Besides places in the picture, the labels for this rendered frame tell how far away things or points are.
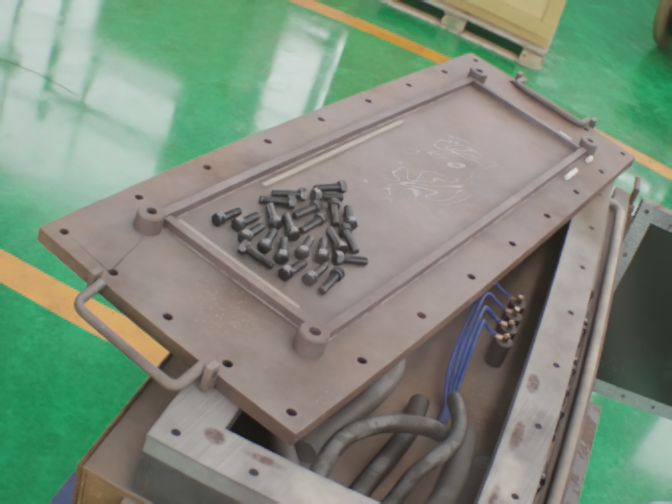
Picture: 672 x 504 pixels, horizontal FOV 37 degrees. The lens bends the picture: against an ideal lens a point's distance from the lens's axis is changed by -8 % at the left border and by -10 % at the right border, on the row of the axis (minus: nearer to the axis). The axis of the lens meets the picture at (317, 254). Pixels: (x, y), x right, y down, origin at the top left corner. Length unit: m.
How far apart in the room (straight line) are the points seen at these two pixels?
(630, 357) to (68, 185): 2.20
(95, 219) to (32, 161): 2.60
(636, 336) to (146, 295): 1.59
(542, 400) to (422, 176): 0.51
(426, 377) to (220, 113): 3.16
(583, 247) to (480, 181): 0.22
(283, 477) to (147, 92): 3.58
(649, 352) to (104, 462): 1.71
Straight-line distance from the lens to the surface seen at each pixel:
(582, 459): 1.63
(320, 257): 1.50
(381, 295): 1.47
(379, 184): 1.73
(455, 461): 1.44
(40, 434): 2.99
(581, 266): 1.83
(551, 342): 1.60
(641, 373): 2.75
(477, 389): 1.63
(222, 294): 1.39
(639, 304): 2.62
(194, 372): 1.25
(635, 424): 3.95
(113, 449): 1.33
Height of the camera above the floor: 2.21
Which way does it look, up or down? 34 degrees down
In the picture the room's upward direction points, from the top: 21 degrees clockwise
